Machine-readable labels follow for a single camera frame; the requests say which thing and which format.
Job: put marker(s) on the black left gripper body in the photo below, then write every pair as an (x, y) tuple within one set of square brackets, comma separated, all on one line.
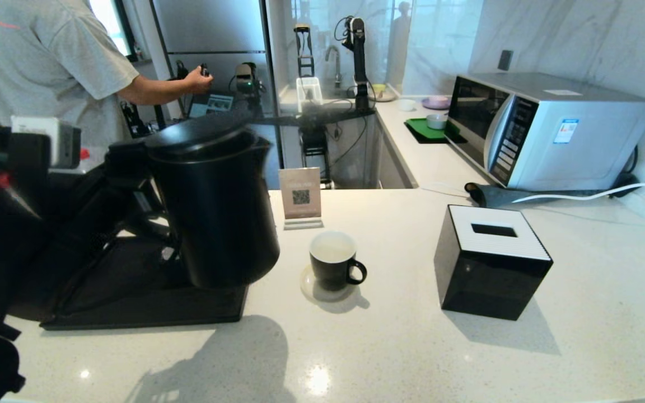
[(87, 215)]

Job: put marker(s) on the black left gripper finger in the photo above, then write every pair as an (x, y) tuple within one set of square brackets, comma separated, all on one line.
[(154, 221)]

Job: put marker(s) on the black electric kettle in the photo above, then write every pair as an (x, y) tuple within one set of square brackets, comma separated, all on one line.
[(216, 212)]

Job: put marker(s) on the person's right forearm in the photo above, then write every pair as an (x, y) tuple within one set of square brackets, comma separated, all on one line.
[(154, 90)]

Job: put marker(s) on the person's right hand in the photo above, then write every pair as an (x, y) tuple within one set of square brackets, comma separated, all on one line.
[(199, 83)]

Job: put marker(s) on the black serving tray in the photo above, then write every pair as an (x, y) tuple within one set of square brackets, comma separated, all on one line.
[(149, 308)]

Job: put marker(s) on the black laptop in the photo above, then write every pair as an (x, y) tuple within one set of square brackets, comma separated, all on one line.
[(216, 104)]

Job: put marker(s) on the QR code sign stand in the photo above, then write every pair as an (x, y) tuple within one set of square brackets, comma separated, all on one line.
[(300, 196)]

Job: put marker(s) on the person in grey t-shirt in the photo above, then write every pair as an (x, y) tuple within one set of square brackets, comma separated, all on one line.
[(37, 61)]

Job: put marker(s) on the white saucer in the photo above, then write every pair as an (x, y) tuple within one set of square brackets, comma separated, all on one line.
[(306, 285)]

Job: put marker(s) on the black mug white inside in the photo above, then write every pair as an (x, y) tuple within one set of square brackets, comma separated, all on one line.
[(331, 274)]

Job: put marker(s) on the window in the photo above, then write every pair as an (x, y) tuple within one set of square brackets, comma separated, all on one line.
[(115, 28)]

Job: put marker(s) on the grey refrigerator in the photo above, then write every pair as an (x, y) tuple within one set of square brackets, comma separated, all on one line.
[(221, 33)]

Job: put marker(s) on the white dish rack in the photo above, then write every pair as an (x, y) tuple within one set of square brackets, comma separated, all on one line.
[(309, 91)]

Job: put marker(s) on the chrome kitchen faucet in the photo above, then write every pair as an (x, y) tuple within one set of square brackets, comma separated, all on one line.
[(333, 66)]

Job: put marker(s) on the beige round dish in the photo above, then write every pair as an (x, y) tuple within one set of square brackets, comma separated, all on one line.
[(385, 94)]

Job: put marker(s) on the small white bowl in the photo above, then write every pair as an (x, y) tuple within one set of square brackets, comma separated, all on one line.
[(406, 104)]

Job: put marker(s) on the green tray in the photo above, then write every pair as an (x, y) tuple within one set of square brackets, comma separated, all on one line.
[(420, 130)]

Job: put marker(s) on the small grey bowl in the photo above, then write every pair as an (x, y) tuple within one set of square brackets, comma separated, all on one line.
[(436, 122)]

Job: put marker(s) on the purple plate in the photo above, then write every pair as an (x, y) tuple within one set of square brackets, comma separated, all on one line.
[(435, 103)]

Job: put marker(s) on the black tissue box white lid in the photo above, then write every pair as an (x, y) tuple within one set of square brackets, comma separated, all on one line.
[(485, 280)]

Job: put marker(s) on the silver microwave oven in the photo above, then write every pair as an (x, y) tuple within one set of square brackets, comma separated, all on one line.
[(580, 143)]

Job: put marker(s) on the tall black frame stand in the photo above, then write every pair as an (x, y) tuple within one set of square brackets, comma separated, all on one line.
[(304, 55)]

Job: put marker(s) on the dark wall socket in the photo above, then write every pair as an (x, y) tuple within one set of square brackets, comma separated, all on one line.
[(505, 60)]

